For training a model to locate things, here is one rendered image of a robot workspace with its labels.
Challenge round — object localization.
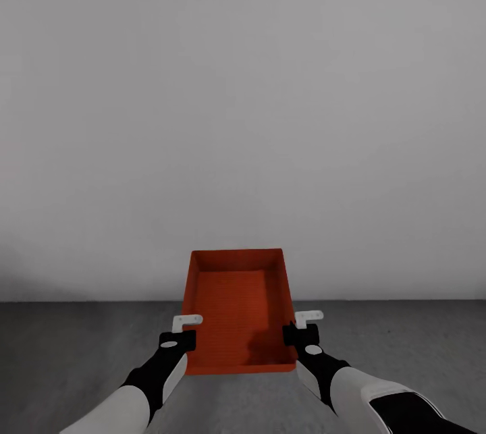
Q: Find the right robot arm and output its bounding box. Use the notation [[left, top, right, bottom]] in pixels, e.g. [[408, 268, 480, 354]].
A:
[[282, 310, 476, 434]]

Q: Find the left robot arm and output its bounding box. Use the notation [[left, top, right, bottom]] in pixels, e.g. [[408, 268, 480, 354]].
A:
[[59, 315, 203, 434]]

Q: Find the storage box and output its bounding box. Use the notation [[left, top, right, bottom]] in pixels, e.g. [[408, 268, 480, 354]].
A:
[[181, 248, 298, 375]]

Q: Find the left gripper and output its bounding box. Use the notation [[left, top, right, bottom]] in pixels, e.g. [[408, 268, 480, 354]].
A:
[[159, 330, 196, 352]]

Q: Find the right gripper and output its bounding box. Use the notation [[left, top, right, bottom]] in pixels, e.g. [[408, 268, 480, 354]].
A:
[[282, 323, 320, 348]]

